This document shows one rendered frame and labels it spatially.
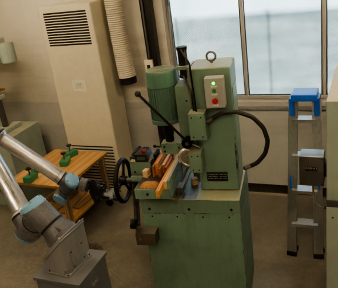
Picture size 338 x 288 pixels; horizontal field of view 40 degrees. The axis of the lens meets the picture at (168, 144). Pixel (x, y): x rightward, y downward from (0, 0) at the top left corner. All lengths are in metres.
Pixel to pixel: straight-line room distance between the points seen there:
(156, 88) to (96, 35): 1.52
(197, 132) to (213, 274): 0.91
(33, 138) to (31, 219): 2.21
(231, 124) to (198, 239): 0.71
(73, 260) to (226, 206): 0.88
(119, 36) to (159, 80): 1.51
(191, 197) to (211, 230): 0.22
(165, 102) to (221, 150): 0.41
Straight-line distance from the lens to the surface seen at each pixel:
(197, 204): 2.67
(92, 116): 4.24
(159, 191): 2.51
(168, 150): 2.76
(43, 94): 4.86
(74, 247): 2.67
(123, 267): 3.60
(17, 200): 2.87
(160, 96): 2.60
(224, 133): 2.57
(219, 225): 2.72
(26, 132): 4.72
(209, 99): 2.45
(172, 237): 2.83
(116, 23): 4.01
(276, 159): 4.12
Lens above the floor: 2.11
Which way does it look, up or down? 22 degrees down
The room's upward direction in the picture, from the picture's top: 8 degrees counter-clockwise
